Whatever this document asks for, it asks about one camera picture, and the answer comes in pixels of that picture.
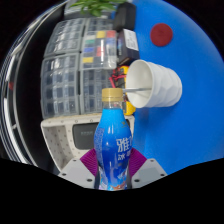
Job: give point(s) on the white faceted cup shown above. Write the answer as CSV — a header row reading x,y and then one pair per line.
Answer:
x,y
163,85

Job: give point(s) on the black box with white label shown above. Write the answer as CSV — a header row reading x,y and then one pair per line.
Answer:
x,y
127,46

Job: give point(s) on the thin grey stirring stick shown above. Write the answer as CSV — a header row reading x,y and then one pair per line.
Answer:
x,y
136,89

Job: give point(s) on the flat round red coaster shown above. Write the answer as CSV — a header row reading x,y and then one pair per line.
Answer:
x,y
161,34

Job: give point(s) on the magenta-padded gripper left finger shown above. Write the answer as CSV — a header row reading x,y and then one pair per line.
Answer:
x,y
75,171

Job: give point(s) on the yellow multimeter with red leads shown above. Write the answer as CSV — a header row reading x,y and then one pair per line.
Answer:
x,y
130,108

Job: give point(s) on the clear parts organizer box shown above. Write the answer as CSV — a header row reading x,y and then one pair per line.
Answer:
x,y
98,50

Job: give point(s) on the grey small-parts drawer cabinet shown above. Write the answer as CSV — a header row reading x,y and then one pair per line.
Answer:
x,y
95,91
60,88
98,25
63,38

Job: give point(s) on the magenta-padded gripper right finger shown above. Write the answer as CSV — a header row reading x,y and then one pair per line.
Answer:
x,y
148,171

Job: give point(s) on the green leafy potted plant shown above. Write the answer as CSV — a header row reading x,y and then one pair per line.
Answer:
x,y
95,6

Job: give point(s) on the blue drink bottle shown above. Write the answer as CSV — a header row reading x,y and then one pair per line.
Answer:
x,y
111,150

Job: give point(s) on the black zip case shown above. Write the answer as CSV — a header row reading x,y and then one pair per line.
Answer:
x,y
83,135

